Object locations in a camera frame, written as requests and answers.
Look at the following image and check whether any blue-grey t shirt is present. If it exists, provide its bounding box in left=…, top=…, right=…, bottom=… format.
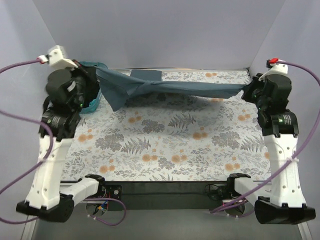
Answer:
left=80, top=61, right=245, bottom=112

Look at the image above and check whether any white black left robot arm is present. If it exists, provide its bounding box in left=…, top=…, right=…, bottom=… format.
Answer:
left=16, top=65, right=107, bottom=223

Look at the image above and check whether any floral table mat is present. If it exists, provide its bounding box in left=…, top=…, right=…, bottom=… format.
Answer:
left=48, top=69, right=282, bottom=183

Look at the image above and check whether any teal plastic bin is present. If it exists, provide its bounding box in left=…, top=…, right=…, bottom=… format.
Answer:
left=79, top=61, right=108, bottom=114

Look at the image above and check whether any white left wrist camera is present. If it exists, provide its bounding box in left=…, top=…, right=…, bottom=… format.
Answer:
left=37, top=45, right=78, bottom=70

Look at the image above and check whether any teal cloth in bin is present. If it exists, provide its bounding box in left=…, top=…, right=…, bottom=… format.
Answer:
left=87, top=98, right=100, bottom=111

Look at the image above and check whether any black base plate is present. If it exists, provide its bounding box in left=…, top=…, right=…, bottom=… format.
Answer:
left=99, top=180, right=251, bottom=212

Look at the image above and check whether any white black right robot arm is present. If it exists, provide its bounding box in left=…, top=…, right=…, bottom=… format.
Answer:
left=226, top=73, right=316, bottom=225

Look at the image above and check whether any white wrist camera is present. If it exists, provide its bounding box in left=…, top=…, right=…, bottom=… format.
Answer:
left=258, top=58, right=288, bottom=81
left=37, top=45, right=78, bottom=70

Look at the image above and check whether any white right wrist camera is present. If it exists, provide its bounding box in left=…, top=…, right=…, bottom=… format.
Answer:
left=258, top=58, right=288, bottom=81

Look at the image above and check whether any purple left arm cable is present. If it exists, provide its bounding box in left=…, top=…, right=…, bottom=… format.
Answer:
left=0, top=58, right=127, bottom=227

